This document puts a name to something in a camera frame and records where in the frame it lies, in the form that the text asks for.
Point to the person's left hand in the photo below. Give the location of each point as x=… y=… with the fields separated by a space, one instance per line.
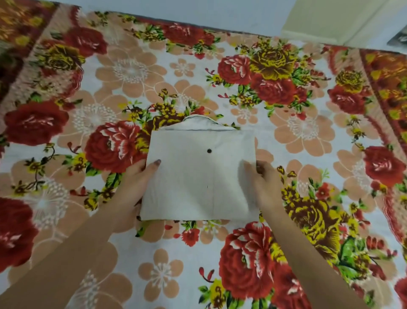
x=130 y=191

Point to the person's right hand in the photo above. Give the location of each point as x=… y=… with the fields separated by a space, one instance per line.
x=267 y=187

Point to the person's right thumb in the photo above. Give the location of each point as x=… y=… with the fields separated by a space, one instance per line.
x=250 y=174

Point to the person's left thumb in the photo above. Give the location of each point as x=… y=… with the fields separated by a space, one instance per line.
x=152 y=168

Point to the white shirt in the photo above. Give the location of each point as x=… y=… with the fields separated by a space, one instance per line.
x=200 y=172

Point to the person's left forearm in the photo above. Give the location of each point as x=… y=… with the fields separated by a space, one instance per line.
x=57 y=264

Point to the person's right forearm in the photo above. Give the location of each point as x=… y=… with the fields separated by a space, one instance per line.
x=308 y=264

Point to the floral bed sheet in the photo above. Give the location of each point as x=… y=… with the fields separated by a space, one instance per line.
x=203 y=159

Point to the cream cabinet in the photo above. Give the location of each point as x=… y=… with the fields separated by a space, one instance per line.
x=337 y=19

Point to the dark grey object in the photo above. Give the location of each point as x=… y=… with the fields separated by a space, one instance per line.
x=398 y=39

